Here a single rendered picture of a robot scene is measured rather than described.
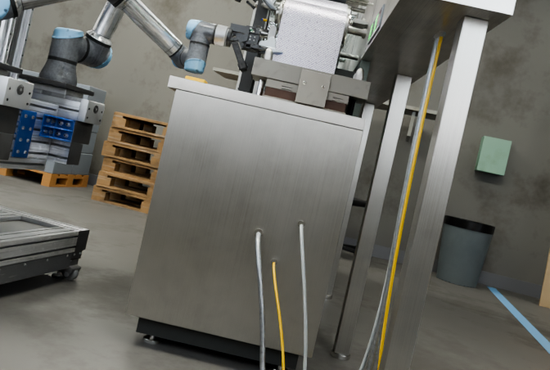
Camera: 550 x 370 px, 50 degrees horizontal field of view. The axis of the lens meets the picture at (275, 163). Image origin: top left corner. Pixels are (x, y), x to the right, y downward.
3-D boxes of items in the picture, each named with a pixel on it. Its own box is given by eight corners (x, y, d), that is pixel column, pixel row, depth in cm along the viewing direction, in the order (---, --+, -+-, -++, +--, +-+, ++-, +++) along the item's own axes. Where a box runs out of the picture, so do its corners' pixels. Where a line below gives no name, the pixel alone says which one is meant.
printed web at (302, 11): (267, 111, 257) (292, -3, 257) (319, 123, 257) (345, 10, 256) (263, 101, 218) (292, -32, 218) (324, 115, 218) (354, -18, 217)
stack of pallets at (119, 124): (233, 224, 580) (251, 143, 580) (208, 229, 503) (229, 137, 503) (128, 197, 604) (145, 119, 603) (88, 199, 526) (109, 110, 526)
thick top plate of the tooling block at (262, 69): (254, 80, 215) (258, 64, 215) (361, 104, 214) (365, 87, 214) (250, 74, 199) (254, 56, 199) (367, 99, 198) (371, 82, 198)
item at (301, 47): (269, 71, 219) (280, 23, 219) (331, 85, 218) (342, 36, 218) (269, 71, 218) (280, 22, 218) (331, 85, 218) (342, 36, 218)
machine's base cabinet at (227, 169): (215, 242, 446) (241, 131, 445) (299, 261, 444) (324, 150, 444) (115, 343, 194) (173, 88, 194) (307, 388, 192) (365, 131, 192)
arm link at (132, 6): (81, -17, 214) (177, 77, 236) (87, -21, 204) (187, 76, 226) (102, -39, 217) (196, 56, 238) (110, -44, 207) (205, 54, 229)
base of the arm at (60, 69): (30, 75, 238) (36, 51, 238) (51, 82, 253) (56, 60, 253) (63, 83, 235) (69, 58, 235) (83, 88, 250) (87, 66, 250)
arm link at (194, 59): (196, 75, 228) (201, 47, 228) (206, 74, 218) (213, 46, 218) (177, 69, 224) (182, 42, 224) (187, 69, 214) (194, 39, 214)
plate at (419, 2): (323, 112, 444) (332, 73, 443) (359, 119, 443) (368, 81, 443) (395, -10, 134) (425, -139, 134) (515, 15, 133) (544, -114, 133)
